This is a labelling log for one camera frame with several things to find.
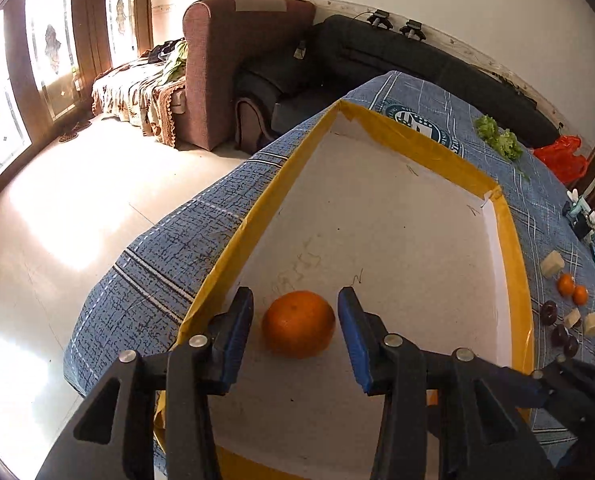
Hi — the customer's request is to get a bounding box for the blue plaid tablecloth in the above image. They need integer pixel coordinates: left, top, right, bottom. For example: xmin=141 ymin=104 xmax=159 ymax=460
xmin=63 ymin=70 xmax=595 ymax=480

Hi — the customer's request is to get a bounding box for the green lettuce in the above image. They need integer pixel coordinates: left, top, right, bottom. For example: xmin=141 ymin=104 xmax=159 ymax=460
xmin=474 ymin=115 xmax=531 ymax=181

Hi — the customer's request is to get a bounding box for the brown armchair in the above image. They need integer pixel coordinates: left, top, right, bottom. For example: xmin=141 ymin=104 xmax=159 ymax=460
xmin=183 ymin=0 xmax=317 ymax=152

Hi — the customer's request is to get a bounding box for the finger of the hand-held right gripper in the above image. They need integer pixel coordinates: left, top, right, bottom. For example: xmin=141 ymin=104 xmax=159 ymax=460
xmin=477 ymin=357 xmax=595 ymax=436

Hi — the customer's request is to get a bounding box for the yellow-edged cardboard tray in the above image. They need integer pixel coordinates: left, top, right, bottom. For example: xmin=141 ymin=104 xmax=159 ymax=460
xmin=152 ymin=99 xmax=535 ymax=480

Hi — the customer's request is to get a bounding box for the green bundle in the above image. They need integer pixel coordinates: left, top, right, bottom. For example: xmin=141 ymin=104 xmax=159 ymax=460
xmin=163 ymin=41 xmax=188 ymax=82

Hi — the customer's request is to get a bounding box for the pale banana piece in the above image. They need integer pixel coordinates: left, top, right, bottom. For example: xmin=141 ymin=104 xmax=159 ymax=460
xmin=541 ymin=251 xmax=564 ymax=276

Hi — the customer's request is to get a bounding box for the patterned sofa cover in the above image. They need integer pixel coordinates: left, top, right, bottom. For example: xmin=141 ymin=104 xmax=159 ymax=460
xmin=91 ymin=55 xmax=188 ymax=147

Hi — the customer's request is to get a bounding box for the black cup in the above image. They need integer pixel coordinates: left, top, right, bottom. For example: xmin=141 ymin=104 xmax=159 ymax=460
xmin=575 ymin=212 xmax=595 ymax=243

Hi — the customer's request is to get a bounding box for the black sofa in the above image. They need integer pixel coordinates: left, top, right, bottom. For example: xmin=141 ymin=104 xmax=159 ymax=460
xmin=234 ymin=14 xmax=561 ymax=153

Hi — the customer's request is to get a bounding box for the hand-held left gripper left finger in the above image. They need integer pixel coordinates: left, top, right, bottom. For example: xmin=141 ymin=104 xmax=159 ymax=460
xmin=34 ymin=287 xmax=254 ymax=480

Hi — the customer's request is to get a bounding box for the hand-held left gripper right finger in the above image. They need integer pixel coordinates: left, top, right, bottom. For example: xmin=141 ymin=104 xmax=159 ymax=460
xmin=337 ymin=286 xmax=561 ymax=480

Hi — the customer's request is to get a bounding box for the dark clothes pile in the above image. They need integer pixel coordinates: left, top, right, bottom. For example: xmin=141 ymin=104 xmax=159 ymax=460
xmin=146 ymin=42 xmax=178 ymax=65

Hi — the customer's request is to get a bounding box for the white plastic object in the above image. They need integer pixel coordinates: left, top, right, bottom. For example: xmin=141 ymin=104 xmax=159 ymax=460
xmin=562 ymin=189 xmax=595 ymax=226

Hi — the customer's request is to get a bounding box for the red plastic bag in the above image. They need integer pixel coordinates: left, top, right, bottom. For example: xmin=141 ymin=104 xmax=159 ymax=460
xmin=533 ymin=135 xmax=589 ymax=184

